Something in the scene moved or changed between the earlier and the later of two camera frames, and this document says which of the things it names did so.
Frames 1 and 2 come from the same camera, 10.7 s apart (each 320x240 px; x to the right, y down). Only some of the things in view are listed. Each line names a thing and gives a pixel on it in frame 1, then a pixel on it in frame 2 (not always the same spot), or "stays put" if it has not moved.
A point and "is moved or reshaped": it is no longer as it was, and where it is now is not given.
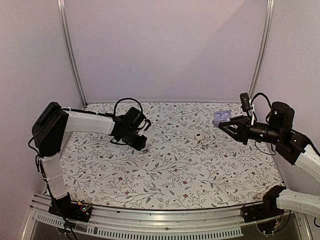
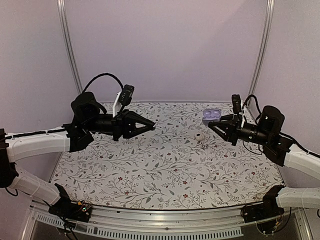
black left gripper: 139,146 → 123,124
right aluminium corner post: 264,49 stays put
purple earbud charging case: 220,116 is moved or reshaped
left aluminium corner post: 69,52 stays put
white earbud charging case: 199,137 stays put
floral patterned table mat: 188,162 stays put
